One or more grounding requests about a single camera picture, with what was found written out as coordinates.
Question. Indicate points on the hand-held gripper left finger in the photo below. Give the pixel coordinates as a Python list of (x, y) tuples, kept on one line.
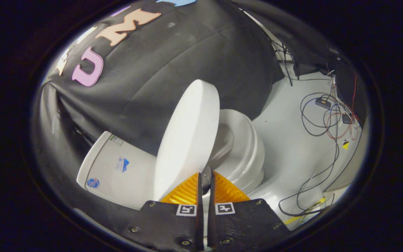
[(199, 227)]

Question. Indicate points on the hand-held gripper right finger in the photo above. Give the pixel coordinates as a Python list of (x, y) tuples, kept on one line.
[(211, 227)]

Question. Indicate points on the white toilet lid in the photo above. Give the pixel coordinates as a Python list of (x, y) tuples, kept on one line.
[(187, 140)]

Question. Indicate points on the white toilet bowl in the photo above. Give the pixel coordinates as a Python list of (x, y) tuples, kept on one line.
[(254, 175)]

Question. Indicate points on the white toilet tank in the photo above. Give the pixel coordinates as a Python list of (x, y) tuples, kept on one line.
[(117, 182)]

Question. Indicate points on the yellow floor tape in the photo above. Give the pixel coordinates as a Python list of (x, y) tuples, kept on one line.
[(292, 219)]

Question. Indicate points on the yellow triangle sticker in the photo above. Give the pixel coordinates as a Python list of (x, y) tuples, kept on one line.
[(345, 145)]

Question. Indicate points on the black backdrop cloth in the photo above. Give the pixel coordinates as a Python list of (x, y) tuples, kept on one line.
[(159, 70)]

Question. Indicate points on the small black box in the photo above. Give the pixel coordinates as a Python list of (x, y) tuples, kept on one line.
[(323, 102), (347, 119)]

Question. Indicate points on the black tripod stand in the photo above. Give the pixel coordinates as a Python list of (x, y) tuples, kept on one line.
[(282, 59)]

